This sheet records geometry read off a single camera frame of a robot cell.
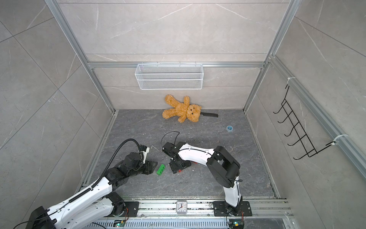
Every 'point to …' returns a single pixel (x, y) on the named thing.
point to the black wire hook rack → (310, 149)
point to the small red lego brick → (179, 171)
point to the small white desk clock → (181, 206)
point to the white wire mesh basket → (169, 76)
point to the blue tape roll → (229, 128)
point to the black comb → (209, 114)
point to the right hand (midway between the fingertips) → (181, 168)
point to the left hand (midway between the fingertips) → (155, 160)
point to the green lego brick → (160, 169)
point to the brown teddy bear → (183, 111)
